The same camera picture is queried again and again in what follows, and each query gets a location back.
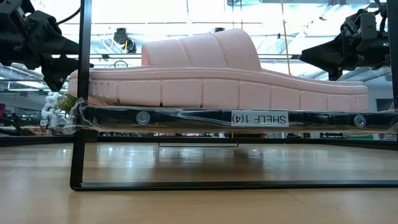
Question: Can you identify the wooden shelf with black frame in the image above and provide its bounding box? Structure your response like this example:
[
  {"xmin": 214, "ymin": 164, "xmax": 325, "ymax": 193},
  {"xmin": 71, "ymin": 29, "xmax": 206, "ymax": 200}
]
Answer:
[{"xmin": 70, "ymin": 0, "xmax": 398, "ymax": 191}]

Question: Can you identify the white shelf label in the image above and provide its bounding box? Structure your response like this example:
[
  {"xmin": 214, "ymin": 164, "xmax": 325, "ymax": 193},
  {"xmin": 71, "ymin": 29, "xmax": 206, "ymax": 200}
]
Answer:
[{"xmin": 231, "ymin": 110, "xmax": 289, "ymax": 128}]

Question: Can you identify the pink slide sandal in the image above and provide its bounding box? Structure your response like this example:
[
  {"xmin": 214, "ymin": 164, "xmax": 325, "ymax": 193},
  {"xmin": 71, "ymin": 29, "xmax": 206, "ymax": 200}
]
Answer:
[{"xmin": 68, "ymin": 28, "xmax": 369, "ymax": 112}]

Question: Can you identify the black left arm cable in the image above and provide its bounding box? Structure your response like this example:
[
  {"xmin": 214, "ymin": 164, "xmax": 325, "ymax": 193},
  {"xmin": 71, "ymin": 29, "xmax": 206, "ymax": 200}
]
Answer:
[{"xmin": 57, "ymin": 6, "xmax": 81, "ymax": 26}]

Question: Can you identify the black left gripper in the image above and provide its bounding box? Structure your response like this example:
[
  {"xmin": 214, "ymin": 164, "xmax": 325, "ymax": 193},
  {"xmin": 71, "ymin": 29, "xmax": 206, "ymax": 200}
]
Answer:
[{"xmin": 18, "ymin": 11, "xmax": 95, "ymax": 92}]

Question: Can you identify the black aluminium table frame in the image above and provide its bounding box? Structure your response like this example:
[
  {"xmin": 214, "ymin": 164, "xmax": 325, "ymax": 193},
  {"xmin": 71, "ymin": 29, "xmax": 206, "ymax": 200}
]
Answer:
[{"xmin": 0, "ymin": 134, "xmax": 398, "ymax": 152}]

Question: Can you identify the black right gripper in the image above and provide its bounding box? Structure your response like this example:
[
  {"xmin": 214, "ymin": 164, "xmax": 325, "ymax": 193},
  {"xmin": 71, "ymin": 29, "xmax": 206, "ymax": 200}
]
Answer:
[{"xmin": 300, "ymin": 14, "xmax": 388, "ymax": 82}]

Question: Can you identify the yellow cable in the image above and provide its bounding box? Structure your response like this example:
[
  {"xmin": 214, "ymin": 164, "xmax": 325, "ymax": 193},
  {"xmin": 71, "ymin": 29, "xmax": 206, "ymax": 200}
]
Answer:
[{"xmin": 280, "ymin": 0, "xmax": 292, "ymax": 75}]

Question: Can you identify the small green potted plant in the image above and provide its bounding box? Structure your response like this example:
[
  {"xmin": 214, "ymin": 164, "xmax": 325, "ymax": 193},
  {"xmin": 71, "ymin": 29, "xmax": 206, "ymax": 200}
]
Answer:
[{"xmin": 55, "ymin": 93, "xmax": 78, "ymax": 114}]

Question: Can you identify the black ceiling-hung device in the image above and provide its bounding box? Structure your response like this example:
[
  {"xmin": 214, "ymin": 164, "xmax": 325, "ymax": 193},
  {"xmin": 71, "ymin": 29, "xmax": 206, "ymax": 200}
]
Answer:
[{"xmin": 113, "ymin": 27, "xmax": 137, "ymax": 54}]

